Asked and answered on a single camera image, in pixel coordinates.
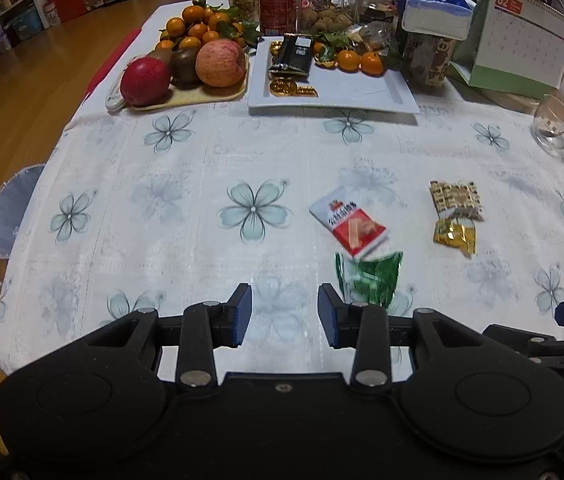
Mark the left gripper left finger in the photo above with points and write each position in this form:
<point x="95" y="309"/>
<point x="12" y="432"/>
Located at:
<point x="239" y="308"/>

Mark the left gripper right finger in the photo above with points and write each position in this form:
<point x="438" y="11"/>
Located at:
<point x="330" y="310"/>

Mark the red white hawthorn packet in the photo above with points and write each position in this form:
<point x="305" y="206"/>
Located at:
<point x="355" y="230"/>

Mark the green white snack packet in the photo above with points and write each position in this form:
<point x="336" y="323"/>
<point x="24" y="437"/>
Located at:
<point x="371" y="281"/>

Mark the white floral tablecloth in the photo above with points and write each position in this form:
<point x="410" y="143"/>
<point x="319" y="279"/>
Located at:
<point x="169" y="209"/>

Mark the small gold candy wrapper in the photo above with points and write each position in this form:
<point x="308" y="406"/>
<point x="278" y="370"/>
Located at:
<point x="458" y="233"/>

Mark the brown heart pattern packet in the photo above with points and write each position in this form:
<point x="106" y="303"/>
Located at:
<point x="456" y="200"/>

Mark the glass bowl with spoon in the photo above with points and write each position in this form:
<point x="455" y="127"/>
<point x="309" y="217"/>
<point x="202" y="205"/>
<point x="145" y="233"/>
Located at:
<point x="547" y="127"/>

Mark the beige fruit tray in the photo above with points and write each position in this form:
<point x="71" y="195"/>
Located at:
<point x="178" y="96"/>

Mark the white rectangular plate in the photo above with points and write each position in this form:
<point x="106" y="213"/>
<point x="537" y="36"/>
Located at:
<point x="336" y="89"/>

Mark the gold chocolate coins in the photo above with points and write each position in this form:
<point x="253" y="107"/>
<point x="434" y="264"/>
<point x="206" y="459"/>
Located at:
<point x="289" y="87"/>

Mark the white remote control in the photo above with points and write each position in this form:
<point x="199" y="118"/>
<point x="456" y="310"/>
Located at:
<point x="114" y="101"/>

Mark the dark brown fruit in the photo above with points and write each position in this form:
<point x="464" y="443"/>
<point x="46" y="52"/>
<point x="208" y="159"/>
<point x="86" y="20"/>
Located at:
<point x="182" y="65"/>

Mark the blue round stool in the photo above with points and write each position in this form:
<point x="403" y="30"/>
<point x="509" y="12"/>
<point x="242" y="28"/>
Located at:
<point x="15" y="195"/>

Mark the red apple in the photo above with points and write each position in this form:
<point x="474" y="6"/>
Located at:
<point x="145" y="81"/>

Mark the pink yellow apple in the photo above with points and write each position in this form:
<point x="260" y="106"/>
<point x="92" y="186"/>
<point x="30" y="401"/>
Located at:
<point x="220" y="63"/>

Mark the mandarin on plate right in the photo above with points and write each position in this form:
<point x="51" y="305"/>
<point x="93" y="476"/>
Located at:
<point x="371" y="64"/>

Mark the mandarin on plate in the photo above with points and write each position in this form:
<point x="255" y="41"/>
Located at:
<point x="371" y="64"/>
<point x="348" y="60"/>

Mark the mandarin on plate left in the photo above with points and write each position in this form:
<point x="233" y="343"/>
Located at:
<point x="348" y="60"/>

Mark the black snack packet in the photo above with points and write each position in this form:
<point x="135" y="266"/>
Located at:
<point x="292" y="57"/>

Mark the small clear plastic cup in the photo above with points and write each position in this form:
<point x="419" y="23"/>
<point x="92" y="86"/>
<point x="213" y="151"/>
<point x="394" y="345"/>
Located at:
<point x="377" y="36"/>

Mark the desk calendar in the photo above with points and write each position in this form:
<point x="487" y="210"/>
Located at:
<point x="513" y="46"/>

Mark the pile of mandarins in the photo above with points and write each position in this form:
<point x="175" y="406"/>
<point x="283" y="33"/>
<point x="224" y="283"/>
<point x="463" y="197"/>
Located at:
<point x="200" y="23"/>

